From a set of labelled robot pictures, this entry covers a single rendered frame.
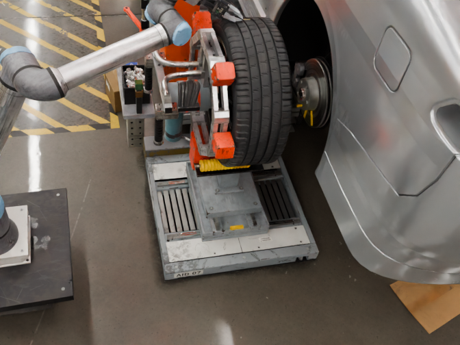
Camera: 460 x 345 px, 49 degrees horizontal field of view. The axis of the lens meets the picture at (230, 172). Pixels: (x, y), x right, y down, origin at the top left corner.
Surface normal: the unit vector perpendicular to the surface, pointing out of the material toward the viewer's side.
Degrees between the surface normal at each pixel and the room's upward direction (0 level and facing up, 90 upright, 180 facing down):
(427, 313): 2
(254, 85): 44
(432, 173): 89
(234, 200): 0
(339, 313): 0
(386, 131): 90
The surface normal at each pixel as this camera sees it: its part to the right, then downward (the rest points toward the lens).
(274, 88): 0.25, 0.11
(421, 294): 0.14, -0.66
